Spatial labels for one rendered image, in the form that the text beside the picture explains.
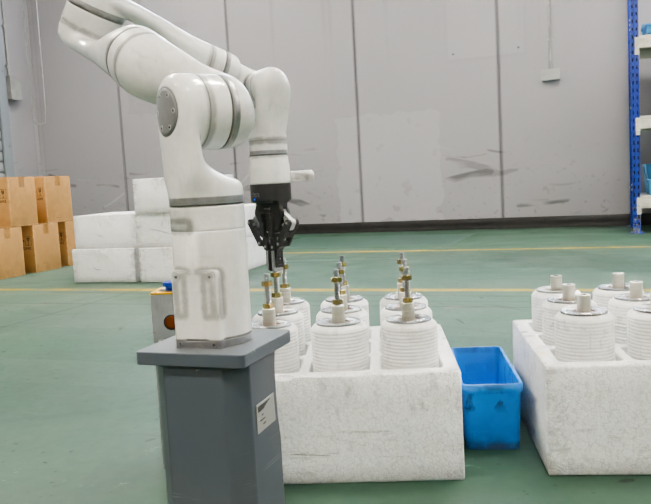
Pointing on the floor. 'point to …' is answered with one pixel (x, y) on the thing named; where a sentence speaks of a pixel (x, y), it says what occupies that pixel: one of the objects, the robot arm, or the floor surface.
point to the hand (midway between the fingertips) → (274, 260)
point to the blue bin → (489, 398)
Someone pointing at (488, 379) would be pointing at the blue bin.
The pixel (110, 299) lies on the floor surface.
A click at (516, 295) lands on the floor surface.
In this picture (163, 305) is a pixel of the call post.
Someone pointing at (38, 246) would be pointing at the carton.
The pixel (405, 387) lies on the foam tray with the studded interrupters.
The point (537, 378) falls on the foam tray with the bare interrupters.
